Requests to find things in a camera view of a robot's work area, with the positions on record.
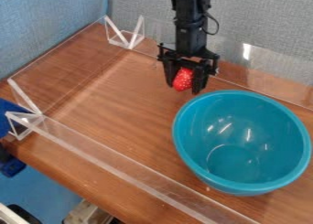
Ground red strawberry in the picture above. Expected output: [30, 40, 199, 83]
[173, 68, 193, 91]

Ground clear acrylic barrier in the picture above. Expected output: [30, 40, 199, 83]
[6, 112, 261, 224]
[7, 16, 133, 113]
[134, 16, 313, 111]

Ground blue clamp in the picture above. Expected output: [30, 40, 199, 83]
[0, 98, 30, 177]

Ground grey box under table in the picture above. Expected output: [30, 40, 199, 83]
[64, 199, 122, 224]

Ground blue plastic bowl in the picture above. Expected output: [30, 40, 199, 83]
[173, 90, 312, 197]

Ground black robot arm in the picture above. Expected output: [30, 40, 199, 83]
[158, 0, 221, 94]

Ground clear acrylic left barrier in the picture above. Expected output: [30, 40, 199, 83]
[7, 16, 133, 113]

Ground white black object below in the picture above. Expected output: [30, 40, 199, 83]
[0, 203, 43, 224]

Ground clear acrylic front barrier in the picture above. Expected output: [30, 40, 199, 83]
[6, 112, 261, 224]

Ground clear acrylic back barrier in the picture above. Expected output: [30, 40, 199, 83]
[134, 16, 313, 111]

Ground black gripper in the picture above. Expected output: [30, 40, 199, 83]
[157, 43, 221, 94]

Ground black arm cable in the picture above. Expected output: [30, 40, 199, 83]
[203, 11, 221, 37]

